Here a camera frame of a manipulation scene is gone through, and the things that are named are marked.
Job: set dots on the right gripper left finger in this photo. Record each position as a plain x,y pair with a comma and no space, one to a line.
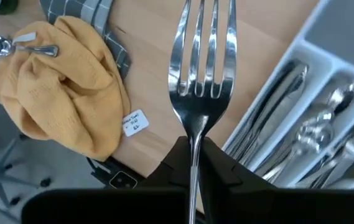
170,168

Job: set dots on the yellow cloth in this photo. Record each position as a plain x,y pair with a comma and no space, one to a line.
64,93

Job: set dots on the small black device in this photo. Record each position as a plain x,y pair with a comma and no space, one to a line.
122,180

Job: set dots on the grey checked cloth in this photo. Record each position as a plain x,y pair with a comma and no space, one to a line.
102,18

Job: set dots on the white cutlery organizer tray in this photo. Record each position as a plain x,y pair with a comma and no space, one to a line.
319,62

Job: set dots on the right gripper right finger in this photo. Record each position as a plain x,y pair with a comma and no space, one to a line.
223,174

